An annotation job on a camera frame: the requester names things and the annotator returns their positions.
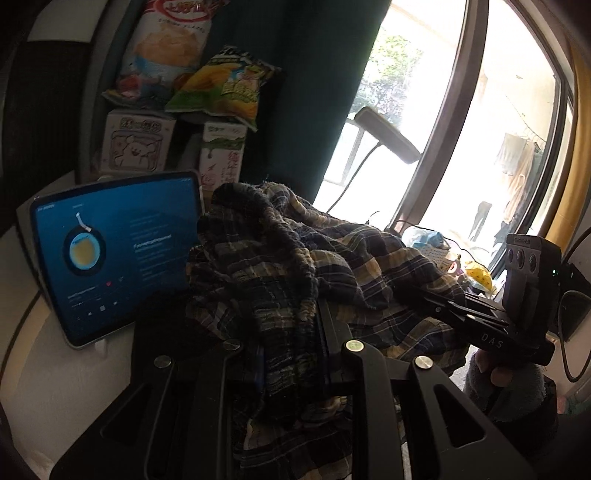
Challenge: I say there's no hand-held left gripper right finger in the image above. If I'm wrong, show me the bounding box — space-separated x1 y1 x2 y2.
316 300 537 480

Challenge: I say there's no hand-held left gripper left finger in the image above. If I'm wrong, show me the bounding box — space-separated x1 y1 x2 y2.
48 339 267 480

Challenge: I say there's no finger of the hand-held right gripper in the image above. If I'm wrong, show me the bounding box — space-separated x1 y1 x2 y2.
403 282 505 334

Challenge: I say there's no plaid flannel shirt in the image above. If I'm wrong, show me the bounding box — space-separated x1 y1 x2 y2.
185 181 472 480

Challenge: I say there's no person's right forearm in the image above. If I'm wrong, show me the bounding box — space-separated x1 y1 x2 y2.
463 360 563 480

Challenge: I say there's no person's right hand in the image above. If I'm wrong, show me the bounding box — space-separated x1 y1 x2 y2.
473 346 520 391

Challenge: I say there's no yellow duck print packet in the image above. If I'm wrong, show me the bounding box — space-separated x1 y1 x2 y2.
464 265 496 292

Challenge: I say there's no tablet with blue screen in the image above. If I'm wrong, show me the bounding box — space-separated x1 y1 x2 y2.
28 171 206 349

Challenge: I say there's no white green carton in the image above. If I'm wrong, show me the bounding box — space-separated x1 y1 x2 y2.
198 121 248 191

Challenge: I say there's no white bear print box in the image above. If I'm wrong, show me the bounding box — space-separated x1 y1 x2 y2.
99 110 177 175

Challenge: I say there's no teal curtain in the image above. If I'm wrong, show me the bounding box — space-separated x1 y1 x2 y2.
208 0 393 209

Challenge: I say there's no green yellow snack bag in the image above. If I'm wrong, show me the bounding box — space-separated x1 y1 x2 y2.
165 45 282 133

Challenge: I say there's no red white snack bag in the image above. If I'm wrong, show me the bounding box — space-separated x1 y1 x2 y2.
102 0 232 110

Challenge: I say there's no black looped cable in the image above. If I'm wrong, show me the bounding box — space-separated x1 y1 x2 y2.
555 263 591 385

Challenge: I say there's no brown window frame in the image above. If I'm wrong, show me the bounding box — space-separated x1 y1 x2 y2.
385 0 580 282

